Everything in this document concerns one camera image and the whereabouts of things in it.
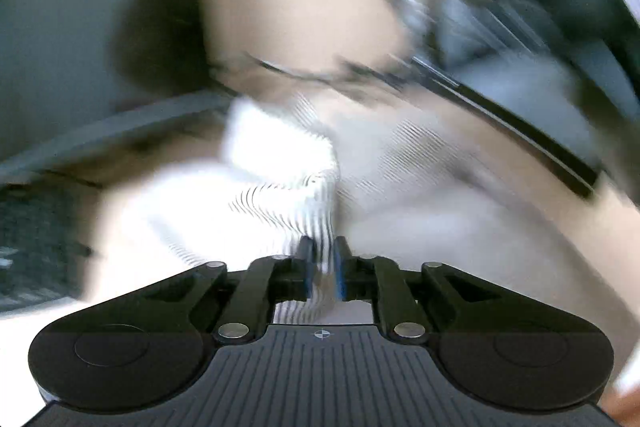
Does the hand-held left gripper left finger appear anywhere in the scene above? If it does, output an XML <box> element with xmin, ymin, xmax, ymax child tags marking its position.
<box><xmin>135</xmin><ymin>236</ymin><xmax>316</xmax><ymax>344</ymax></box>

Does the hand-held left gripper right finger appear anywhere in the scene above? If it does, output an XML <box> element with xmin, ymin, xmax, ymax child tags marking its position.
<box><xmin>334</xmin><ymin>236</ymin><xmax>512</xmax><ymax>344</ymax></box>

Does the striped white shirt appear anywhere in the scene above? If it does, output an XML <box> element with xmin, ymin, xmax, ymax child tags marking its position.
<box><xmin>82</xmin><ymin>94</ymin><xmax>566</xmax><ymax>327</ymax></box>

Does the grey monitor stand base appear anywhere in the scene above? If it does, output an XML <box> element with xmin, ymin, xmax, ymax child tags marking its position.
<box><xmin>0</xmin><ymin>0</ymin><xmax>238</xmax><ymax>180</ymax></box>

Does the dark flat object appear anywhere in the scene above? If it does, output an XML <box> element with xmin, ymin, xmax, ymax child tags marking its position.
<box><xmin>0</xmin><ymin>184</ymin><xmax>98</xmax><ymax>310</ymax></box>

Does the glass panel computer case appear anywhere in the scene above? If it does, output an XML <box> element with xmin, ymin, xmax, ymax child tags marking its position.
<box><xmin>380</xmin><ymin>0</ymin><xmax>640</xmax><ymax>200</ymax></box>

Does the black cable bundle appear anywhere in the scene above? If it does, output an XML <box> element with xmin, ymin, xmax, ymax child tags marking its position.
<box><xmin>207</xmin><ymin>49</ymin><xmax>418</xmax><ymax>100</ymax></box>

